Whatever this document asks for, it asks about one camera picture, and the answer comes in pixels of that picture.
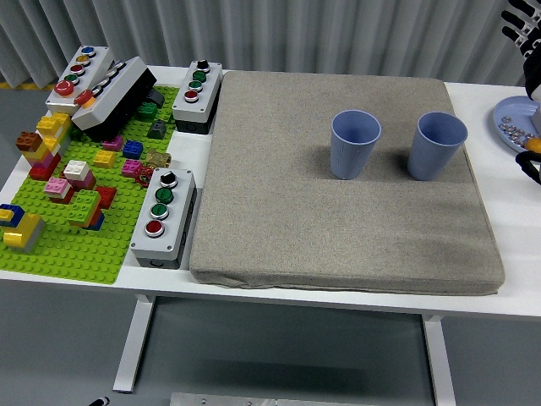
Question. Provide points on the blue toy brick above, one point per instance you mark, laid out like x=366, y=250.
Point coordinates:
x=14, y=210
x=133, y=149

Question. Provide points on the blue plate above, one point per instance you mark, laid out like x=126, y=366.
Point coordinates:
x=507, y=108

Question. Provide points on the grey four-button control box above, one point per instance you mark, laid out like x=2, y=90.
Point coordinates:
x=203, y=98
x=177, y=220

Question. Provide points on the red toy brick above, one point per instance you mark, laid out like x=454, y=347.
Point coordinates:
x=106, y=196
x=41, y=172

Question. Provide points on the green toy brick stack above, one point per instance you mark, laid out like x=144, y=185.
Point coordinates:
x=84, y=203

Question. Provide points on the blue ribbed plastic cup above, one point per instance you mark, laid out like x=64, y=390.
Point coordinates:
x=351, y=156
x=435, y=152

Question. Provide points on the white toy brick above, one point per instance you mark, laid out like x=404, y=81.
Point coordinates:
x=77, y=169

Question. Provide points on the dark pink toy brick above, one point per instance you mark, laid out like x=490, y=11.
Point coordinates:
x=86, y=182

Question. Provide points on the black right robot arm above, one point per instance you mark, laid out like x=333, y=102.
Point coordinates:
x=524, y=157

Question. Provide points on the brown toy brick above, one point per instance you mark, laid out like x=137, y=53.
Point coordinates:
x=28, y=141

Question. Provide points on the black curved toy piece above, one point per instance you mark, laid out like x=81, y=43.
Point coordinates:
x=155, y=98

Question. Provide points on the brass valve with red handwheel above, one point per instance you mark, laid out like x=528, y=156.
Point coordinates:
x=158, y=160

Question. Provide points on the yellow toy brick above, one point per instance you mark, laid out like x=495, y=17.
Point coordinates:
x=40, y=151
x=21, y=230
x=50, y=123
x=104, y=159

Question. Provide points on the green studded baseplate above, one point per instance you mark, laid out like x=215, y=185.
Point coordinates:
x=63, y=254

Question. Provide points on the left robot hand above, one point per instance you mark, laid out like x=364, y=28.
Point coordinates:
x=99, y=401

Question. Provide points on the light pink toy brick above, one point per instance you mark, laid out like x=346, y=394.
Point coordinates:
x=57, y=186

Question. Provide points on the dark grey slope brick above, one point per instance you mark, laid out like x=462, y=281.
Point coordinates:
x=157, y=130

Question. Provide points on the grey five-button control box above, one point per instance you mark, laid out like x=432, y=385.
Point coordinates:
x=96, y=63

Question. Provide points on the tilted grey black-based button box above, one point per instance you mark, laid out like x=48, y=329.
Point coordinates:
x=114, y=97

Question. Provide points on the magenta toy brick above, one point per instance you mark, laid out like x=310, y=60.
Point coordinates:
x=131, y=168
x=113, y=144

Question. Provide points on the grey block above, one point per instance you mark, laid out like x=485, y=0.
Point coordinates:
x=537, y=120

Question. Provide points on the white table leg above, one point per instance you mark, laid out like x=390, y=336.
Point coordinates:
x=131, y=347
x=439, y=363

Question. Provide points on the orange fruit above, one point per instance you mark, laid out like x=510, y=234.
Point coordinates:
x=533, y=145

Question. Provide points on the grey pleated curtain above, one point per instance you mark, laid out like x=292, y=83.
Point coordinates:
x=253, y=34

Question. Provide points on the grey-brown fabric mat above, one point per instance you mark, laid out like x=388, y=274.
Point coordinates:
x=296, y=211

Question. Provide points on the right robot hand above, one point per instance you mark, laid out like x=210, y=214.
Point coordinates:
x=530, y=69

